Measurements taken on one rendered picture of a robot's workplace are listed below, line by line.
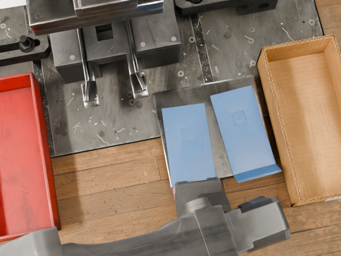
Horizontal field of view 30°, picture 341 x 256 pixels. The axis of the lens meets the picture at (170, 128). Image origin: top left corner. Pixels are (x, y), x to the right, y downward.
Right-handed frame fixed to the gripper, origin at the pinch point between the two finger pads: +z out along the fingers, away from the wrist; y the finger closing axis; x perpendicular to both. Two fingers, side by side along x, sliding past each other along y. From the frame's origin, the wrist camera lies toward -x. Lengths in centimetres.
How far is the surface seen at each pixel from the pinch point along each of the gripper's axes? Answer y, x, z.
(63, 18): 29.2, 15.1, -6.3
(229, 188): -1.3, -5.9, 3.7
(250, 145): 5.1, -10.1, 4.5
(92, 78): 18.7, 13.4, 5.7
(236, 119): 9.1, -8.5, 6.8
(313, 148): 3.0, -20.4, 5.3
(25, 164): 5.9, 26.2, 7.7
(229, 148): 5.2, -6.7, 4.6
